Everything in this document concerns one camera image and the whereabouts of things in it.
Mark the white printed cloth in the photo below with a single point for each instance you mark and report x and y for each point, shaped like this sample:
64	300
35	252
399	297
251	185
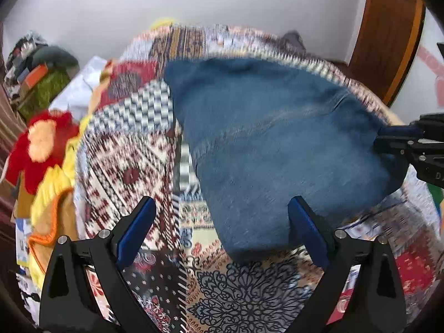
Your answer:
22	242

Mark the dark grey-green cloth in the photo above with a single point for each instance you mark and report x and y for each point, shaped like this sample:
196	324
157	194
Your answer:
55	57

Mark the pile of clothes and bags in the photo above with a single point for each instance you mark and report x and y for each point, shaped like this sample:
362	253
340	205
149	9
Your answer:
17	59

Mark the grey cloth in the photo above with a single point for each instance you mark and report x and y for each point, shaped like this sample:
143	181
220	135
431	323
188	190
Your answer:
293	41

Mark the patchwork patterned blanket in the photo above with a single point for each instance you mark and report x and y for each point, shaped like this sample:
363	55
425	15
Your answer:
131	166

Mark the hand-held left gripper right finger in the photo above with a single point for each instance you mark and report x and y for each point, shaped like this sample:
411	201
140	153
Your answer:
308	230

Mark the wooden door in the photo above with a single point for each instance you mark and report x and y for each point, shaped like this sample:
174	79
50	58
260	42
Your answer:
385	34

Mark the green cloth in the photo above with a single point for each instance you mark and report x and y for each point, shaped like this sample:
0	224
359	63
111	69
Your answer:
45	92

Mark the blue denim jeans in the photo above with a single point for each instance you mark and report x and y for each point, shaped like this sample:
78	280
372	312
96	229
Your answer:
277	145

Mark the striped curtain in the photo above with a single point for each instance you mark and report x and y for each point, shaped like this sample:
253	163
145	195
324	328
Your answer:
5	135

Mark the orange box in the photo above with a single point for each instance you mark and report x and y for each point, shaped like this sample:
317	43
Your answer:
34	76

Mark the red and orange plush toy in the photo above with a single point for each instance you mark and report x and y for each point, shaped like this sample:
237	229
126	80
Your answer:
20	159

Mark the yellow cloth with orange trim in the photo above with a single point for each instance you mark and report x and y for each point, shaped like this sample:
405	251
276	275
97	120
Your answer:
52	187

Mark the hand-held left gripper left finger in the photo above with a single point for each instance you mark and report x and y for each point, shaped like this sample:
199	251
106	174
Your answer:
137	230

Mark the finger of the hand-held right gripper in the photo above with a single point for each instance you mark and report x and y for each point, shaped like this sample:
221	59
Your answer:
399	131
392	145

